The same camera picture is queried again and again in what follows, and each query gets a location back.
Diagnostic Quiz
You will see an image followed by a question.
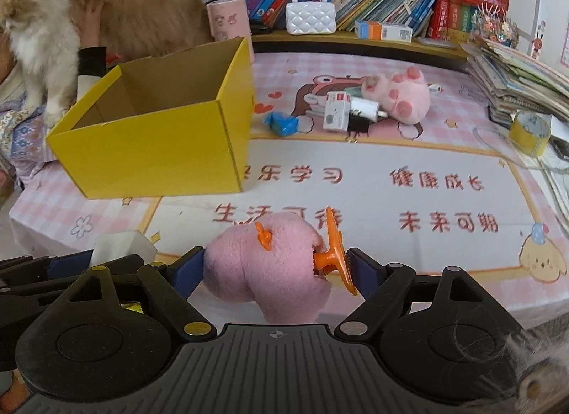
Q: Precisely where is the white power adapter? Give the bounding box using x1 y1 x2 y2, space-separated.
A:
323 91 389 132

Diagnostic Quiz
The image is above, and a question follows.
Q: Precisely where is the pink checkered table mat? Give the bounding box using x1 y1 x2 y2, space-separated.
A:
9 53 568 327

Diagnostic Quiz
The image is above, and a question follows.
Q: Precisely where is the white quilted pearl handbag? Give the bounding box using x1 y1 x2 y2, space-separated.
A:
286 0 336 36

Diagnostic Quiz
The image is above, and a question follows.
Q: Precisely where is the fluffy orange white cat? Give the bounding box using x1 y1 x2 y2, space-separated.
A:
1 0 212 128

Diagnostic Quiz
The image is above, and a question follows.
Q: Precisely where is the pink pig plush toy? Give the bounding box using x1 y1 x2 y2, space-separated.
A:
203 207 358 324

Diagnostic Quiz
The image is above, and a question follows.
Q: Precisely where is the orange white medicine box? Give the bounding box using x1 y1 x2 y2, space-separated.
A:
354 20 413 43

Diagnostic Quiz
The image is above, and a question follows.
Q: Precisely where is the pink sticker cup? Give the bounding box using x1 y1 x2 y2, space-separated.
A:
206 0 255 62

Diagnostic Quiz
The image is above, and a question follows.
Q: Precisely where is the yellow cardboard box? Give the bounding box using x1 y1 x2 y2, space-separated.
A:
46 38 256 198

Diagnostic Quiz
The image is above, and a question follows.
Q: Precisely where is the yellow tape roll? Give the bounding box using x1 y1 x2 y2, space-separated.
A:
508 112 551 158

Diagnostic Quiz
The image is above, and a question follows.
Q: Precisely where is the stack of papers and books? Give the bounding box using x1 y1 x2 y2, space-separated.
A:
462 38 568 128

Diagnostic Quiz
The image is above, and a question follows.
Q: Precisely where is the pink plush paw slipper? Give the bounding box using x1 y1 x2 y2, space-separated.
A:
362 66 431 125

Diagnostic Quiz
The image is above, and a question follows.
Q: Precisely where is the blue crumpled toy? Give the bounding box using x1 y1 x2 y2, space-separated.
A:
263 112 299 138

